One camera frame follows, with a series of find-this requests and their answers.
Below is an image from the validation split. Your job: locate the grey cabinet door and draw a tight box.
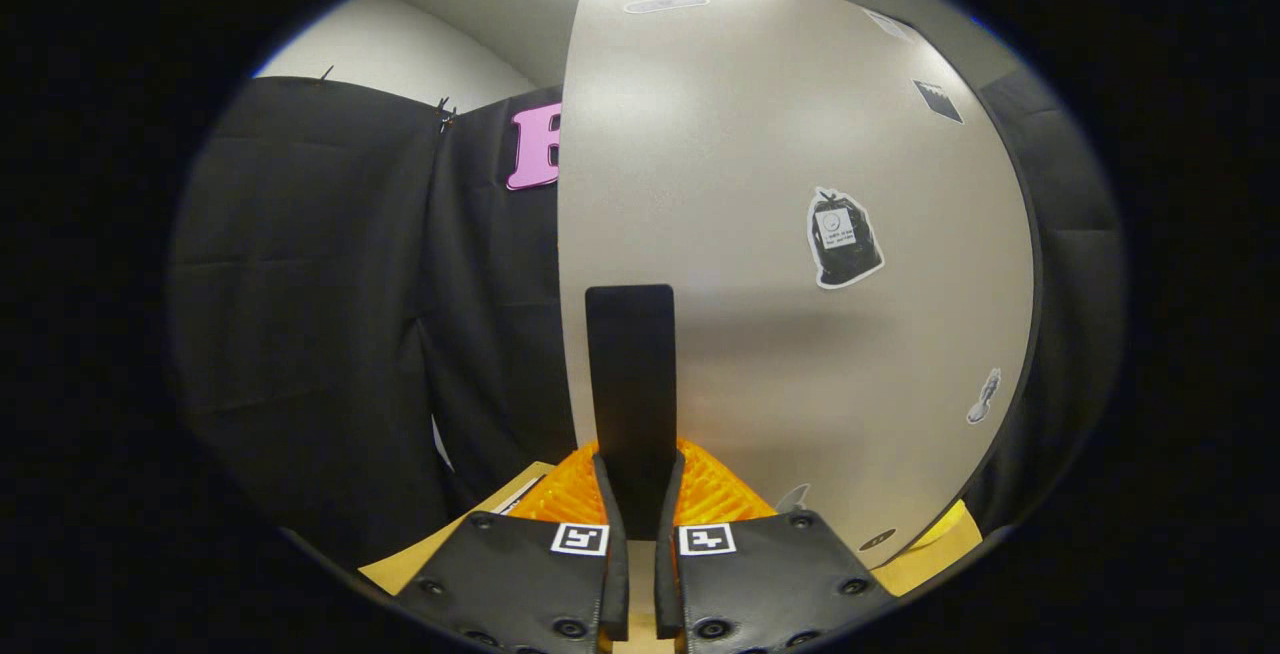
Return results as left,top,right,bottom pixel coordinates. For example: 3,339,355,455
557,0,1041,570

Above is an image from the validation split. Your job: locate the black cabinet door handle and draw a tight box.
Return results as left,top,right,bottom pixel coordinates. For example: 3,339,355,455
585,284,678,540

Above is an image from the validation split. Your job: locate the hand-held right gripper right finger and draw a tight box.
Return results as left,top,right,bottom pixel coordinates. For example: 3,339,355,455
655,437,896,654

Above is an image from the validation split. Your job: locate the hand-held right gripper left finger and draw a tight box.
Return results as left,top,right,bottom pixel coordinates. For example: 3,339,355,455
395,439,631,654

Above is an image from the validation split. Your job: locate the black backdrop cloth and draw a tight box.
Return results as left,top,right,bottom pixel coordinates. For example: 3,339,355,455
170,69,1126,565

